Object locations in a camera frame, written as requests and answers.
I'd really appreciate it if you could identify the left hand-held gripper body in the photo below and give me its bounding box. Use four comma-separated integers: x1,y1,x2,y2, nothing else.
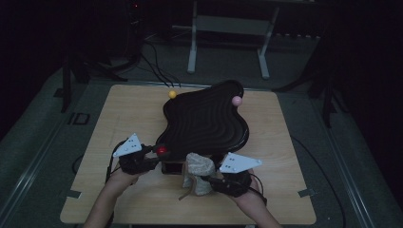
112,132,160,176

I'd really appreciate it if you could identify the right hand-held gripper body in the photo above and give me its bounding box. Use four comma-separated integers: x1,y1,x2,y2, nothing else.
210,152,263,198

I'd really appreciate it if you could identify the beige fluffy cloth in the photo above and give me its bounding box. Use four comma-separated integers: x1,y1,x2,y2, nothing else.
179,152,218,201

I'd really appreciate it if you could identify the black wavy tray stand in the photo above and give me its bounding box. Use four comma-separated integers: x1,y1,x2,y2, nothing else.
155,79,251,175

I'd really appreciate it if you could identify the person's right hand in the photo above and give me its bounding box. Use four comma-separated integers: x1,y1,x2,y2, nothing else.
230,169,266,212

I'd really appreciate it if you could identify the person's left hand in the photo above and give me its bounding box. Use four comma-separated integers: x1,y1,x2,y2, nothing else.
105,172,141,193

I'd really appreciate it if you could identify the grey tape strip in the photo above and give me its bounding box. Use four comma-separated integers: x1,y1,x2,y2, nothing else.
297,188,317,199
66,189,83,200

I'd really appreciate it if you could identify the black rectangular floor marker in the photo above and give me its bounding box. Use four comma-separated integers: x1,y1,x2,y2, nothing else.
67,112,90,125

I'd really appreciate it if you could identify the black tripod stand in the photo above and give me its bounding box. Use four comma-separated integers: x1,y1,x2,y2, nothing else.
61,47,127,113
274,41,350,127

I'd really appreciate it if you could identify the white metal stand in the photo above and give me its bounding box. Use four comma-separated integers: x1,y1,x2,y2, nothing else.
186,0,281,80

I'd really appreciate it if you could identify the black computer tower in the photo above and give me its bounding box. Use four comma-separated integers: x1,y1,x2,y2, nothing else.
125,0,148,61

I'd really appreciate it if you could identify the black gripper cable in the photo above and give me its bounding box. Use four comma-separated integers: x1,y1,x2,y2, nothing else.
105,141,127,184
248,172,269,207

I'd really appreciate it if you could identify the short black floor cable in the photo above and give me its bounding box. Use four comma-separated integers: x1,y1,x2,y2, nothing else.
71,153,85,175

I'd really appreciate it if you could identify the bundle of black floor cables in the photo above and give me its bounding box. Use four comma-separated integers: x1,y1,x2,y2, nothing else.
139,41,182,88

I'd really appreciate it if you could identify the long black floor cable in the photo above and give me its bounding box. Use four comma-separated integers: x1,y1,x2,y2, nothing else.
289,136,346,228

